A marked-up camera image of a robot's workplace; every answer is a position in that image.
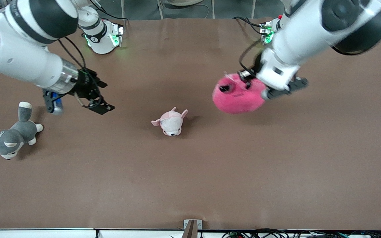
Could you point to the grey metal edge bracket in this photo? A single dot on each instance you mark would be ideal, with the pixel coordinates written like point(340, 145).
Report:
point(192, 226)

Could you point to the light pink plush pig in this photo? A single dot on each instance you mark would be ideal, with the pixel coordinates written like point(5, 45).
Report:
point(171, 123)

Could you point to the metal chair frame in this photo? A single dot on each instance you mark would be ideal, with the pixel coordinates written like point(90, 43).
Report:
point(185, 2)

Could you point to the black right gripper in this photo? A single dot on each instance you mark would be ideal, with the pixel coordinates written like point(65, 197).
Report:
point(85, 83)

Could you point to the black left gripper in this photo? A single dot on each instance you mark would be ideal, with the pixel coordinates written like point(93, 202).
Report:
point(254, 72)

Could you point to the brown table cover sheet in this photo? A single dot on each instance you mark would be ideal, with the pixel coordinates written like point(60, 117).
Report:
point(190, 181)

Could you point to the grey husky plush toy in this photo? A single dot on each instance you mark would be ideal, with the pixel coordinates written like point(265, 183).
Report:
point(12, 138)

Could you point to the round hot pink plush toy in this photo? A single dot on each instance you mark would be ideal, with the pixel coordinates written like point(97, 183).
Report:
point(236, 100)

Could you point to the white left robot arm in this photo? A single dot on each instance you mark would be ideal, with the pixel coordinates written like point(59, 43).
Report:
point(309, 33)

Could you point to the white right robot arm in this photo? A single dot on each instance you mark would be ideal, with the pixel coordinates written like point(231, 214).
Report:
point(21, 56)

